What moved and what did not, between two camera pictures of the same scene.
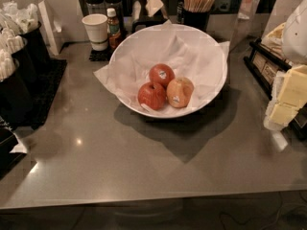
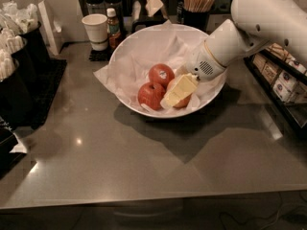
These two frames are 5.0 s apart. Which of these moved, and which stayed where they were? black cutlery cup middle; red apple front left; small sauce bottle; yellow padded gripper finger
Moved: yellow padded gripper finger
Stayed: black cutlery cup middle; red apple front left; small sauce bottle
